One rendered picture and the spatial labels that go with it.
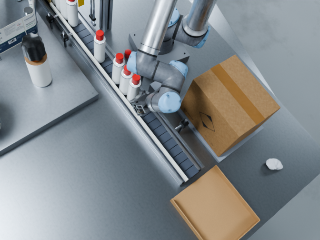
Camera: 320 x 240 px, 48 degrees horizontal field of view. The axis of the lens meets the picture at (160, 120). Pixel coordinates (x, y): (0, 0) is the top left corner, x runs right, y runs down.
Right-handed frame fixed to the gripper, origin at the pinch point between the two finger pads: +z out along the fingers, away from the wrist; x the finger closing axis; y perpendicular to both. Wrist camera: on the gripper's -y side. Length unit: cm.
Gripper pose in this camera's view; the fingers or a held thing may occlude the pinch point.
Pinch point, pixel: (138, 99)
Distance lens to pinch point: 159.3
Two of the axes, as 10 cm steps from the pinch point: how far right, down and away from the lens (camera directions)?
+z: -4.5, -0.5, 8.9
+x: 4.4, 8.6, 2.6
